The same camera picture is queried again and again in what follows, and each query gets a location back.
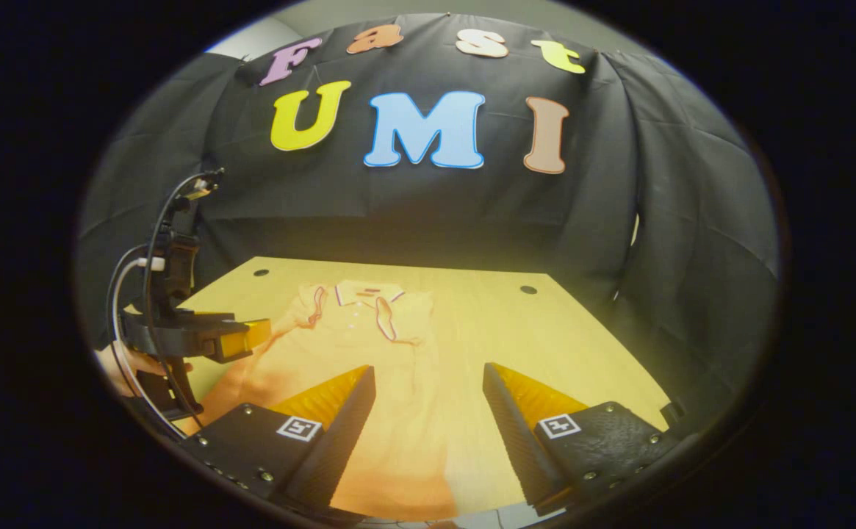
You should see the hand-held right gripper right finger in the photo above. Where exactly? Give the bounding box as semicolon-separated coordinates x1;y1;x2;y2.
482;362;682;517

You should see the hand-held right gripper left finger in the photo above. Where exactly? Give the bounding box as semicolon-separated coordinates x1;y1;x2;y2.
178;365;377;515

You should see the orange T-shirt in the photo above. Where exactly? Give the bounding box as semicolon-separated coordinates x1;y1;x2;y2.
178;279;465;522

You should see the black backdrop cloth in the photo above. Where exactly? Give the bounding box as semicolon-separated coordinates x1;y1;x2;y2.
75;13;781;442

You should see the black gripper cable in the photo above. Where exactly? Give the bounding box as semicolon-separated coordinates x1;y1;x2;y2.
140;169;224;431

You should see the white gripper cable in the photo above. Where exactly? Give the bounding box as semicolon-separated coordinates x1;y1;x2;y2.
107;256;187;443

